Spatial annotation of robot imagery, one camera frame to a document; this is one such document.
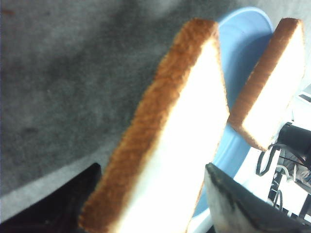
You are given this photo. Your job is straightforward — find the blue round plate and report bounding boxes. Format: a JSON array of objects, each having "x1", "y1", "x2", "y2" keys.
[{"x1": 187, "y1": 6, "x2": 273, "y2": 233}]

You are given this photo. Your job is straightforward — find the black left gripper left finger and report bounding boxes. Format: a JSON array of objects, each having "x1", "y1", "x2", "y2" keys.
[{"x1": 0, "y1": 163, "x2": 102, "y2": 233}]

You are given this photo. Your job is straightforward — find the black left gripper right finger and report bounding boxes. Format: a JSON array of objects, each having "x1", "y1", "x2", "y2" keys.
[{"x1": 205, "y1": 163, "x2": 311, "y2": 233}]

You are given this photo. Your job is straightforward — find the toast bread slice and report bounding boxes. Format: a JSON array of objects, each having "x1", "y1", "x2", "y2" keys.
[
  {"x1": 228, "y1": 17, "x2": 305, "y2": 151},
  {"x1": 78, "y1": 18, "x2": 229, "y2": 233}
]

